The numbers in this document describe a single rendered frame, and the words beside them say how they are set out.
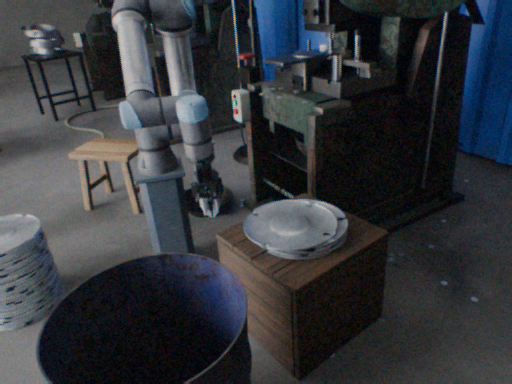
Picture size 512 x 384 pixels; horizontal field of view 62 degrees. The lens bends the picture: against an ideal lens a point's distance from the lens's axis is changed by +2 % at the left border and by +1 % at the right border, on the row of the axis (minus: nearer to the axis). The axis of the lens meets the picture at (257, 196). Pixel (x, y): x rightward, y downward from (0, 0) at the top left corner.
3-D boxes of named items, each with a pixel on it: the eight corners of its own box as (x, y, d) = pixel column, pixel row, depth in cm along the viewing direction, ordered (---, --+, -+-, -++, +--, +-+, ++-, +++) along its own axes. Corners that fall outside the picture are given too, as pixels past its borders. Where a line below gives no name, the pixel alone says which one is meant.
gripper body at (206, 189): (195, 204, 114) (186, 165, 108) (194, 188, 122) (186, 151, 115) (223, 200, 115) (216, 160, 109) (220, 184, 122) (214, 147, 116)
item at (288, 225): (308, 262, 113) (308, 260, 113) (224, 234, 128) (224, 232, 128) (352, 214, 134) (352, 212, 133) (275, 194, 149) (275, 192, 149)
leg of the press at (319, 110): (320, 266, 175) (321, 35, 133) (303, 253, 184) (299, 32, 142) (464, 200, 215) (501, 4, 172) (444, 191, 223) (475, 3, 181)
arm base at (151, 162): (138, 178, 156) (133, 153, 151) (138, 163, 169) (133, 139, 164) (179, 171, 158) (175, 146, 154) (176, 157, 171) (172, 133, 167)
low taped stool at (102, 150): (160, 194, 244) (150, 139, 229) (140, 215, 224) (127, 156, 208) (108, 190, 253) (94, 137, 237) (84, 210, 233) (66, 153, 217)
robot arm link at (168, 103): (159, 90, 117) (161, 103, 108) (200, 86, 119) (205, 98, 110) (164, 118, 121) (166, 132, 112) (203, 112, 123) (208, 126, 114)
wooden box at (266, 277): (298, 381, 126) (295, 290, 110) (226, 314, 153) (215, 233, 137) (382, 316, 147) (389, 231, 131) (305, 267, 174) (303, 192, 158)
